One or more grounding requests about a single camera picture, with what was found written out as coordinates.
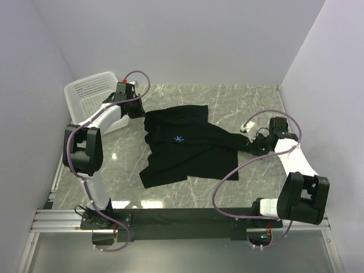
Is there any black t-shirt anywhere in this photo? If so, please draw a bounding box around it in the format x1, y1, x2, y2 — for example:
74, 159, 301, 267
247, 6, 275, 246
139, 105, 251, 188

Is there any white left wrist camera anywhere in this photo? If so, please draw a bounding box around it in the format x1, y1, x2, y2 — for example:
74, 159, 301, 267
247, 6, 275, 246
130, 81, 139, 88

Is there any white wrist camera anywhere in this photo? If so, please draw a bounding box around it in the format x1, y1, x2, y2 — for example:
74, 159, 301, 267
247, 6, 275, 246
130, 81, 139, 88
240, 121, 257, 134

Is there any white plastic basket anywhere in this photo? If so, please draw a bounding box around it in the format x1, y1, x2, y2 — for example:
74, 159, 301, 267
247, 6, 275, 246
64, 71, 118, 124

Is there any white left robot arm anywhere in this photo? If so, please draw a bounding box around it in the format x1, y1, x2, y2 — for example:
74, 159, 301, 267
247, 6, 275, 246
63, 79, 145, 229

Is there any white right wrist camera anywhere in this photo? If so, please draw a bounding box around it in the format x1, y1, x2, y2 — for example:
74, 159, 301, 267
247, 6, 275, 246
240, 121, 257, 134

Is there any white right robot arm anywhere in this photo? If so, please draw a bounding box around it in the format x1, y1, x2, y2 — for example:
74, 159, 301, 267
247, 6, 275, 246
241, 117, 330, 227

